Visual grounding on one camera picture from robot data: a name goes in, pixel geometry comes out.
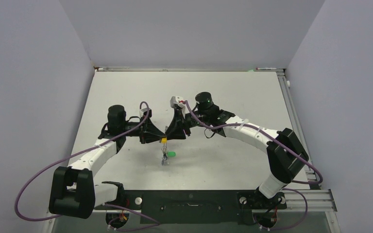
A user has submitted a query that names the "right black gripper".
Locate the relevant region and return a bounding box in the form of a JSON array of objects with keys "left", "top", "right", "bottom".
[{"left": 165, "top": 109, "right": 209, "bottom": 140}]

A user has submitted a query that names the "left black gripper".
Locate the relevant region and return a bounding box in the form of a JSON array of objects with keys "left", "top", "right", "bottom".
[{"left": 120, "top": 115, "right": 166, "bottom": 145}]

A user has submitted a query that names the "large metal ring disc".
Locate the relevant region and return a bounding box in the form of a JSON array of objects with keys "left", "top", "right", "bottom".
[{"left": 160, "top": 136, "right": 169, "bottom": 166}]

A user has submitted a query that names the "green key tag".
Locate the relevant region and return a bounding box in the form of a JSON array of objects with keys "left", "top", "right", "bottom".
[{"left": 167, "top": 151, "right": 176, "bottom": 157}]

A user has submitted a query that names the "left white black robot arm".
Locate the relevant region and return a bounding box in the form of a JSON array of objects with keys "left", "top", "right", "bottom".
[{"left": 49, "top": 105, "right": 166, "bottom": 219}]

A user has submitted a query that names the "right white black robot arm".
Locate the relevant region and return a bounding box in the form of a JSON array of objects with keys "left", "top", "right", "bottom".
[{"left": 165, "top": 92, "right": 309, "bottom": 208}]

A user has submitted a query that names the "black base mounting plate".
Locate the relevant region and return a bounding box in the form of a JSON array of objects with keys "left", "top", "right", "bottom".
[{"left": 95, "top": 190, "right": 287, "bottom": 225}]

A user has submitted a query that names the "red white marker pen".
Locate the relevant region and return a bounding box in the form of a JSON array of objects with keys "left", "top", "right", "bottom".
[{"left": 256, "top": 67, "right": 277, "bottom": 71}]

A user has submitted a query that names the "aluminium rail back edge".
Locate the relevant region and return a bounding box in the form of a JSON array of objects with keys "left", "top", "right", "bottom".
[{"left": 94, "top": 67, "right": 285, "bottom": 73}]

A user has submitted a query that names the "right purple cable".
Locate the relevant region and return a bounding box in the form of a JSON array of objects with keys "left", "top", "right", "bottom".
[{"left": 184, "top": 100, "right": 323, "bottom": 232}]

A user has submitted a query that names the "aluminium frame rail right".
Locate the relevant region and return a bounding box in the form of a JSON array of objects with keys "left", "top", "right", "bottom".
[{"left": 277, "top": 69, "right": 322, "bottom": 190}]

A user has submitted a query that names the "aluminium frame rail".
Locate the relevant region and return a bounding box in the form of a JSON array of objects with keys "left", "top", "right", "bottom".
[
  {"left": 89, "top": 188, "right": 337, "bottom": 213},
  {"left": 277, "top": 69, "right": 322, "bottom": 190}
]

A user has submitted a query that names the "aluminium frame rail front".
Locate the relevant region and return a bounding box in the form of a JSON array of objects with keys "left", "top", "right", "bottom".
[{"left": 89, "top": 188, "right": 337, "bottom": 213}]

